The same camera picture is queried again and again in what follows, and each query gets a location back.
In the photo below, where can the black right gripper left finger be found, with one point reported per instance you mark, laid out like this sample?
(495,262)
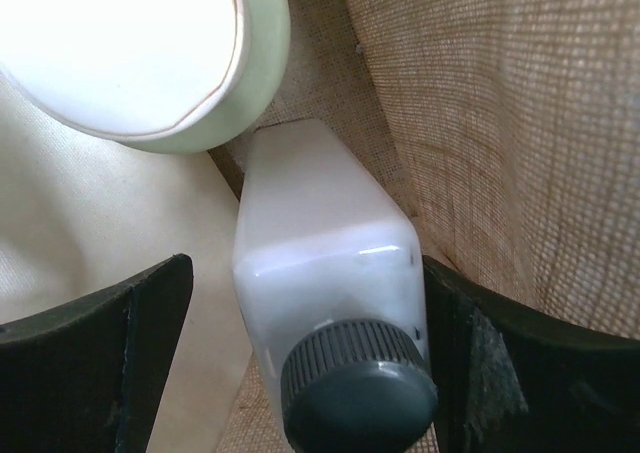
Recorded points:
(88,375)

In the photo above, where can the white bottle dark grey cap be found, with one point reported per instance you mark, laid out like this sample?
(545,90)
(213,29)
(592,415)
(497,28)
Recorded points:
(329,278)

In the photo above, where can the green bottle beige cap right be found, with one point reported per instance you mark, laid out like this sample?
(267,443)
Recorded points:
(162,76)

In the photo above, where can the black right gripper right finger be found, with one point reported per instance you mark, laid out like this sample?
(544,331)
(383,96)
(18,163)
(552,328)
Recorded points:
(513,379)

